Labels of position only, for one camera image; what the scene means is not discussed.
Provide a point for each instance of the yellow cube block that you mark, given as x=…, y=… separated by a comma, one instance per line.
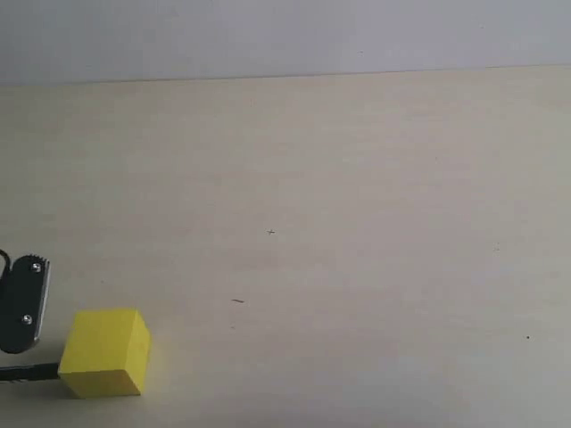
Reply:
x=106, y=354

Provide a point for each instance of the black and white whiteboard marker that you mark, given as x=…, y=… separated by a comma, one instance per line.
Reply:
x=29, y=373

